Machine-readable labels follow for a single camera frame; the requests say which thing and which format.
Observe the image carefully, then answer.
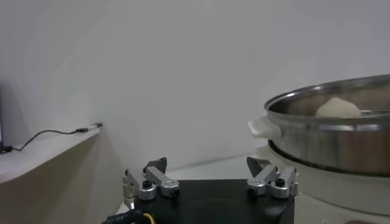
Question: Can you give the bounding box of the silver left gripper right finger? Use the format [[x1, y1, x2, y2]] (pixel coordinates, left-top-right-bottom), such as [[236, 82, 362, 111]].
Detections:
[[246, 156, 299, 199]]

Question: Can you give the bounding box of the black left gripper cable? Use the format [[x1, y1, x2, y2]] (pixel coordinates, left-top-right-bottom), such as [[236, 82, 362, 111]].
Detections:
[[102, 209, 156, 224]]

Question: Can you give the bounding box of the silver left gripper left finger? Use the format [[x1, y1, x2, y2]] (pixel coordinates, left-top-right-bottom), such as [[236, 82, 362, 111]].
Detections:
[[122, 156, 180, 209]]

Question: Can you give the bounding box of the black cable with adapter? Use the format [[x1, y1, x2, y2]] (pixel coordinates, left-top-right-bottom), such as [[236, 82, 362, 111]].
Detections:
[[0, 122, 104, 155]]

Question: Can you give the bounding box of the white side table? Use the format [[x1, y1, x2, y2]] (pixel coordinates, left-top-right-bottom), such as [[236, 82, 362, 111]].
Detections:
[[0, 125, 103, 224]]

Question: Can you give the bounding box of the white steamed baozi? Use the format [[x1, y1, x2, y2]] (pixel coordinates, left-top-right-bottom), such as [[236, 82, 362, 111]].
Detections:
[[315, 97, 362, 119]]

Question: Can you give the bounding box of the stainless steel steamer basket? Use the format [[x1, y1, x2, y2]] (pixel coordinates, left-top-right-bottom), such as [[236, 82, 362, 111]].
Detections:
[[247, 74, 390, 178]]

